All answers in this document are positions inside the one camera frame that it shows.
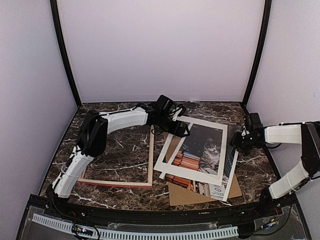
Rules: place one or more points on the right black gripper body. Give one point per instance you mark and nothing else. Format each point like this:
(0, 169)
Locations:
(246, 145)

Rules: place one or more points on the left black corner post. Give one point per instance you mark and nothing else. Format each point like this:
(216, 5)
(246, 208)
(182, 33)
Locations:
(63, 51)

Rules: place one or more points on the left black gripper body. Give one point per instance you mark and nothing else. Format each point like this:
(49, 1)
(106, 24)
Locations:
(172, 129)

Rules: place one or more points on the brown cardboard backing board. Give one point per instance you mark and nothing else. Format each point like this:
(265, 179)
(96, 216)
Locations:
(184, 191)

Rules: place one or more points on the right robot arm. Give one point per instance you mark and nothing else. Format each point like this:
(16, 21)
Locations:
(303, 138)

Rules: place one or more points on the pink wooden picture frame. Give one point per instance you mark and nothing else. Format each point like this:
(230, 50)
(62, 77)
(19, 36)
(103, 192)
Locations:
(148, 184)

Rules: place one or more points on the right black corner post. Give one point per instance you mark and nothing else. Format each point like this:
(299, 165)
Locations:
(258, 52)

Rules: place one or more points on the black corner post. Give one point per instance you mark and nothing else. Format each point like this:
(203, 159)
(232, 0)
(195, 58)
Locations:
(258, 52)
(63, 51)

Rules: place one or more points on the black front rail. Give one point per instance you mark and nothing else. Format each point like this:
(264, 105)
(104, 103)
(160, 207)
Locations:
(245, 213)

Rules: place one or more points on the white photo mat board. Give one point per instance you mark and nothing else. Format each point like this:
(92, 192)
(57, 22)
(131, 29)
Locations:
(211, 138)

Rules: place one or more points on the cat and books photo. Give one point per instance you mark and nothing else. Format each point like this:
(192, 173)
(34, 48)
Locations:
(203, 162)

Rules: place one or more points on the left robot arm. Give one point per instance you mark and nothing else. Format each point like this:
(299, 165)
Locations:
(91, 139)

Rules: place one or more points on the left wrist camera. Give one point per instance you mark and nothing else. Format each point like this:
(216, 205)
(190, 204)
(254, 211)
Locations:
(177, 111)

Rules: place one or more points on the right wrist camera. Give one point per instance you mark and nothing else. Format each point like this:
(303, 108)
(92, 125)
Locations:
(245, 131)

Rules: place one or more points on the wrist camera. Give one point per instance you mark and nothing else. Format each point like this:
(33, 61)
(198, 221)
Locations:
(177, 111)
(245, 131)

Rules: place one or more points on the white slotted cable duct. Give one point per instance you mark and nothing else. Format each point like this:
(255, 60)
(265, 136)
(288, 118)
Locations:
(95, 233)

